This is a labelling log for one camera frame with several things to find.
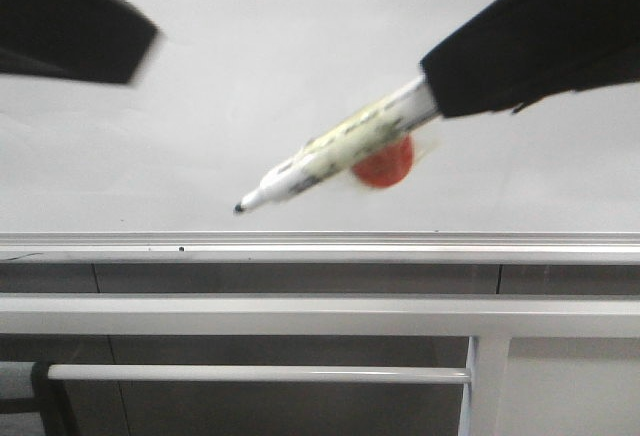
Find white black whiteboard marker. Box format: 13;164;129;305
234;76;440;215

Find whiteboard with aluminium frame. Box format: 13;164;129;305
0;0;640;264

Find white metal stand frame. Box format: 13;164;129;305
1;294;639;435

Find red round magnet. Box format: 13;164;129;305
351;135;415;189

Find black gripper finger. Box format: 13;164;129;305
1;0;158;84
421;0;639;117

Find white horizontal rod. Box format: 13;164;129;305
48;364;472;385

